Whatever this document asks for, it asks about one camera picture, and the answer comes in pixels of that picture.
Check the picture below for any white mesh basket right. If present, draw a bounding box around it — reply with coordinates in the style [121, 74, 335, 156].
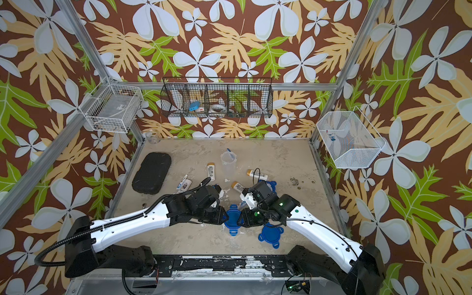
[317, 108, 387, 170]

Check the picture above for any white bottle upright back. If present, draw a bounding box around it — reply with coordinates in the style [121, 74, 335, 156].
[206, 162, 216, 181]

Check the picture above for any white wire basket left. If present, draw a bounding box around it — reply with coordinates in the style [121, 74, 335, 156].
[81, 80, 144, 133]

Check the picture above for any blue lid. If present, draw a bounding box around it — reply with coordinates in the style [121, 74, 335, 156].
[224, 204, 241, 237]
[258, 223, 284, 249]
[266, 181, 277, 192]

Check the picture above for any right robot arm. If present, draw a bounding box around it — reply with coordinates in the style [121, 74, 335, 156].
[238, 181, 386, 295]

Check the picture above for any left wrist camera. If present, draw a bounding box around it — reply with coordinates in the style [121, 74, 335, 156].
[213, 184, 224, 200]

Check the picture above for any black wire basket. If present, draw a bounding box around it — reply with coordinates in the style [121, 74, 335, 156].
[158, 77, 274, 118]

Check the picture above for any blue lid behind cup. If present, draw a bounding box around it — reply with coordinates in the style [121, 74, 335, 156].
[266, 181, 277, 192]

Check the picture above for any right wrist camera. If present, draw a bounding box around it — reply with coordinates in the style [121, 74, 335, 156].
[240, 192, 258, 210]

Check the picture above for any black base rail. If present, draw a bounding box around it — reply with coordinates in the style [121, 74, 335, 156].
[151, 254, 299, 279]

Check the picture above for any glass jar corner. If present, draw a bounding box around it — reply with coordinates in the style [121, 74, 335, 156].
[145, 129, 161, 145]

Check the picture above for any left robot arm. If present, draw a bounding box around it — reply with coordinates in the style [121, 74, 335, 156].
[34, 178, 229, 278]

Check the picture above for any toothpaste tube left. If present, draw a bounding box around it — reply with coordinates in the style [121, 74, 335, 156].
[177, 174, 188, 190]

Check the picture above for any white bottle purple label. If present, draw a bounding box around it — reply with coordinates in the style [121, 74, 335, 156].
[178, 179, 192, 194]

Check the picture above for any white bottle right back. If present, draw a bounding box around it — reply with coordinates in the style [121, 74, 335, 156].
[247, 169, 269, 181]

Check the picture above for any black rubber mat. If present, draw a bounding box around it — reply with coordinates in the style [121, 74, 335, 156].
[132, 152, 172, 195]

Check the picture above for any back clear plastic cup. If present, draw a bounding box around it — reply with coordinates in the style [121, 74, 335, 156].
[221, 150, 237, 180]

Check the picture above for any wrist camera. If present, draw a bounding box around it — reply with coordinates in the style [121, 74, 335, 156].
[213, 184, 224, 200]
[240, 192, 258, 210]

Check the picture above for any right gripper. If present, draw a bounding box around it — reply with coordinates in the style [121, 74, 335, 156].
[232, 205, 269, 227]

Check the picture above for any white bottle centre right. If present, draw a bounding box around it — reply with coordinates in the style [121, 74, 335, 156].
[231, 181, 245, 194]

